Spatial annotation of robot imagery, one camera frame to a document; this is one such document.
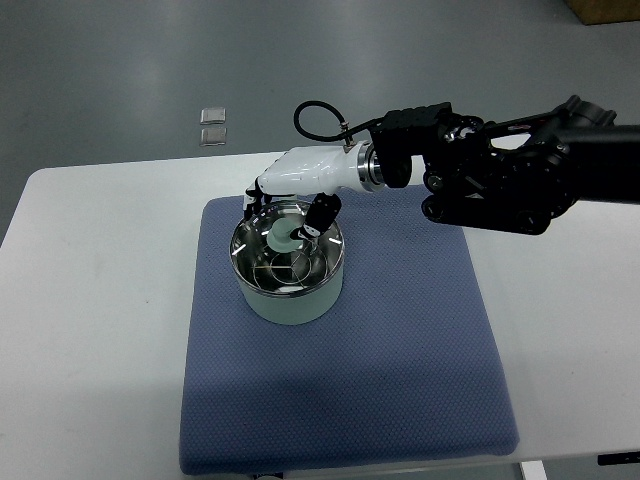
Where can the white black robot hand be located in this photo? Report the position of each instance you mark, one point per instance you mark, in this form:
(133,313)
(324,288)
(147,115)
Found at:
(320,171)

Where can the glass lid green knob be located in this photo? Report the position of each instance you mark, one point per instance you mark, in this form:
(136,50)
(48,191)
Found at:
(268,232)

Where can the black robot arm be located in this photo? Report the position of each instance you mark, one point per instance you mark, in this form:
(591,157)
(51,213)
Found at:
(515,176)

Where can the green steel pot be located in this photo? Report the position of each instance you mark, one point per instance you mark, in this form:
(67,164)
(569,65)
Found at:
(295,310)

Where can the upper metal floor plate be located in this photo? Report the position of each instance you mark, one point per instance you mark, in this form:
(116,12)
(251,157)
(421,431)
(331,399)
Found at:
(213,115)

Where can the blue textured mat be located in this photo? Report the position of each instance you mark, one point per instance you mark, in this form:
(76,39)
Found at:
(403,367)

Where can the brown cardboard box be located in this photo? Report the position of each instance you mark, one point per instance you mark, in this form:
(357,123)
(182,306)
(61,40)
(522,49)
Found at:
(599,12)

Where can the wire steaming rack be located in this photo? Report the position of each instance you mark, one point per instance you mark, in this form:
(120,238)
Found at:
(283,270)

